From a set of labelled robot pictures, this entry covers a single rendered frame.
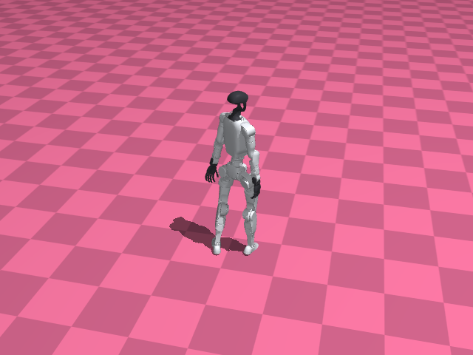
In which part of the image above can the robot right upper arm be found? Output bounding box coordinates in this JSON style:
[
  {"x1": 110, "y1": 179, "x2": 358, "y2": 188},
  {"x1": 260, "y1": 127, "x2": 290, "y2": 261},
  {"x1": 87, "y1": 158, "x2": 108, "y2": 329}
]
[{"x1": 241, "y1": 123, "x2": 259, "y2": 159}]

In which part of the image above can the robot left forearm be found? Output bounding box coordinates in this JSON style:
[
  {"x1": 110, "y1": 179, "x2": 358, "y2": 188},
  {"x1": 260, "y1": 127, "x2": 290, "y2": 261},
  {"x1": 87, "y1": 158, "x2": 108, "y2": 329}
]
[{"x1": 211, "y1": 139, "x2": 223, "y2": 164}]

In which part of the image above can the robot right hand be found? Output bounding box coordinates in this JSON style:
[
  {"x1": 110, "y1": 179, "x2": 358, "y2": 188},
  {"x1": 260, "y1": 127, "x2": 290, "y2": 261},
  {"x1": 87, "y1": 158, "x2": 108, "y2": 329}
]
[{"x1": 251, "y1": 177, "x2": 261, "y2": 199}]

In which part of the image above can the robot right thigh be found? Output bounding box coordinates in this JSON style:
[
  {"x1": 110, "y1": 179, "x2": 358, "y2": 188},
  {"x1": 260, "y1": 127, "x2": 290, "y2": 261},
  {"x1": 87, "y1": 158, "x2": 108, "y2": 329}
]
[{"x1": 239, "y1": 171, "x2": 258, "y2": 221}]

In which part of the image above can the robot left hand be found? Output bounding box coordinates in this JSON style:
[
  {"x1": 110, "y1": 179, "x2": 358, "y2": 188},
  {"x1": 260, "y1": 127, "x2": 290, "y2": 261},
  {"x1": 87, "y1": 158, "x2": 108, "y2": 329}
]
[{"x1": 205, "y1": 158, "x2": 219, "y2": 183}]

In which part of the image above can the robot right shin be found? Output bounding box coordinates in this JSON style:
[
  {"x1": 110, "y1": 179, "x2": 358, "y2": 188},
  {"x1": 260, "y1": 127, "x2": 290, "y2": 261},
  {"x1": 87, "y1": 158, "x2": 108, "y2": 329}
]
[{"x1": 244, "y1": 211, "x2": 257, "y2": 247}]

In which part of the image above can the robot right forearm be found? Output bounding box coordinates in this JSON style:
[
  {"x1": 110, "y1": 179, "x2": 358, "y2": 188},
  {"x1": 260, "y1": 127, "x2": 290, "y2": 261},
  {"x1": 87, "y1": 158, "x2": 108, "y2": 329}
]
[{"x1": 249, "y1": 151, "x2": 260, "y2": 182}]

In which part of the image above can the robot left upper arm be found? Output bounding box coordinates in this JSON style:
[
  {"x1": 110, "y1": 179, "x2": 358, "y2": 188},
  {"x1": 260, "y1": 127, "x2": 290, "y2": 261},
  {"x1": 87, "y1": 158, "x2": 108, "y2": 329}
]
[{"x1": 216, "y1": 112, "x2": 229, "y2": 145}]

